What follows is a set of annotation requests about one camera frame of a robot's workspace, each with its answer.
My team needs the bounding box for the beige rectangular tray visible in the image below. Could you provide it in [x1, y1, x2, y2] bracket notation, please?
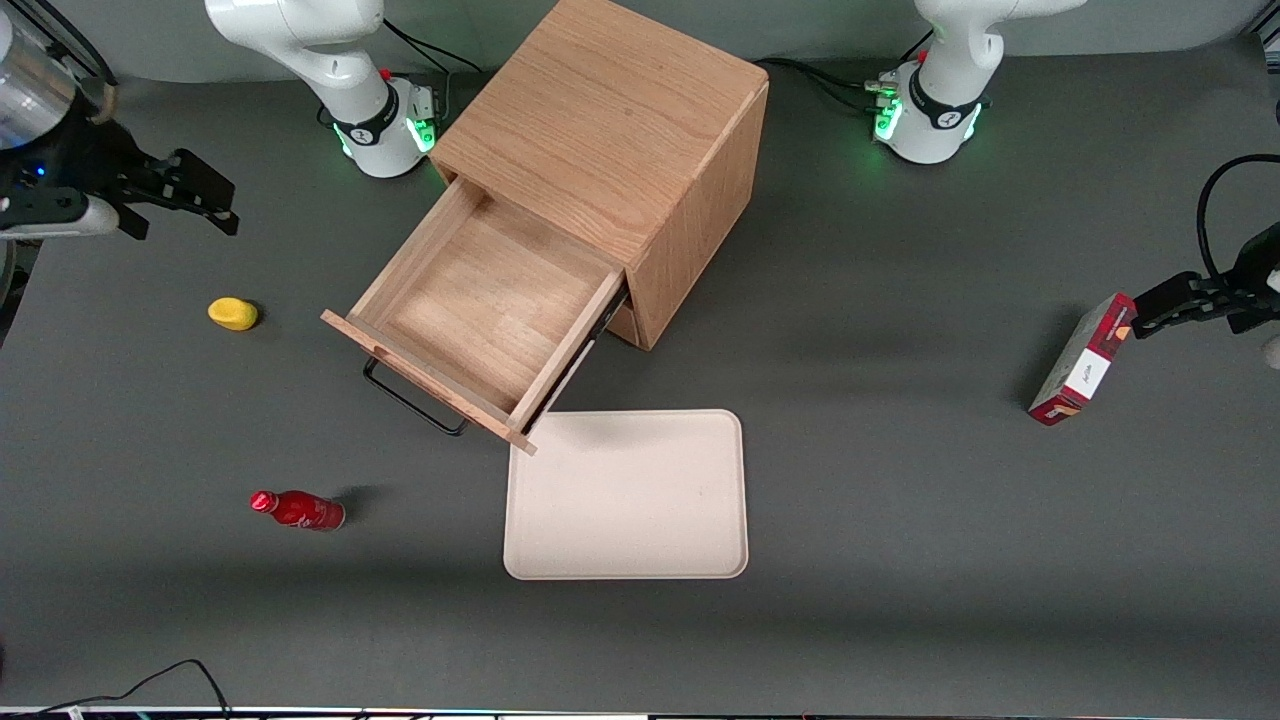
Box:
[503, 408, 749, 581]

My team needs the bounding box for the yellow lemon toy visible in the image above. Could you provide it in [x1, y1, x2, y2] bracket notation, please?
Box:
[207, 297, 260, 332]

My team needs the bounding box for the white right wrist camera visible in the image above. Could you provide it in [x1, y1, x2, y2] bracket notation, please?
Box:
[0, 195, 123, 242]

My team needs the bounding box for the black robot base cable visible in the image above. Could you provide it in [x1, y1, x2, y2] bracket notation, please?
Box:
[765, 57, 901, 113]
[382, 18, 484, 77]

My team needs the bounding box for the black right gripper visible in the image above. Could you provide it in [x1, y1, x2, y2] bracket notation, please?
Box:
[0, 115, 242, 242]

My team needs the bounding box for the thin black cable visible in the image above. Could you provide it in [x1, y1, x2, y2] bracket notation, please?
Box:
[30, 658, 233, 720]

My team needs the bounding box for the black looped gripper cable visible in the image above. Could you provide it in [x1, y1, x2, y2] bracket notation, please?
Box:
[1196, 153, 1280, 283]

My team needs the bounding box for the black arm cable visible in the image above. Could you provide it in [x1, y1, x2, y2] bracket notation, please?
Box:
[20, 0, 121, 126]

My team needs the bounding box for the black metal drawer handle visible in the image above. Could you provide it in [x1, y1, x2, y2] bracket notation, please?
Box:
[362, 356, 469, 438]

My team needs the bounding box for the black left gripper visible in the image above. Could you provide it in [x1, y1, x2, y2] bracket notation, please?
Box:
[1130, 222, 1280, 342]

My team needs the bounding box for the wooden drawer cabinet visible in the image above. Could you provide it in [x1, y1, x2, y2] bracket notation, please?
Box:
[428, 0, 771, 351]

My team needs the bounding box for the red bottle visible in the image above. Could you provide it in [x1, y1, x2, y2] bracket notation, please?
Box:
[249, 489, 347, 532]

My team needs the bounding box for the red white carton box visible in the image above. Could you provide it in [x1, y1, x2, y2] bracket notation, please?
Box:
[1028, 292, 1139, 428]

